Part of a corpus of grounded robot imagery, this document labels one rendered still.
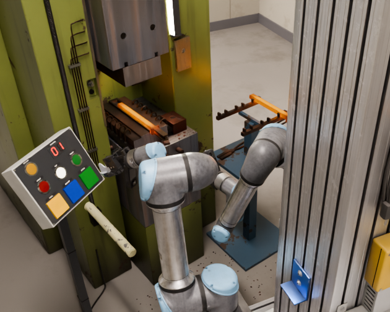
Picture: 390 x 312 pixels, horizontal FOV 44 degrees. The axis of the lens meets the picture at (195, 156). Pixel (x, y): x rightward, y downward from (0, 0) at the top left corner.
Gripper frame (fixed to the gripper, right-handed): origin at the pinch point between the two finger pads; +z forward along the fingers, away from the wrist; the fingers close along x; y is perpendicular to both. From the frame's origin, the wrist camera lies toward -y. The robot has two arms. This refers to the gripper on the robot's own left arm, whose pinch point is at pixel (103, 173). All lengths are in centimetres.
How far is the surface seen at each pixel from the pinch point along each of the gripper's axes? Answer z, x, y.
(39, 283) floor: 114, -1, -57
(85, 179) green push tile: 9.6, 2.3, 0.5
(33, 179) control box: 10.4, 21.8, 14.2
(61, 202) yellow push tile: 9.6, 18.0, 0.3
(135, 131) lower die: 14.5, -42.1, 0.5
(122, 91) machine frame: 42, -76, 16
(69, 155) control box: 10.3, 1.9, 12.9
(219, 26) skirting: 181, -427, -13
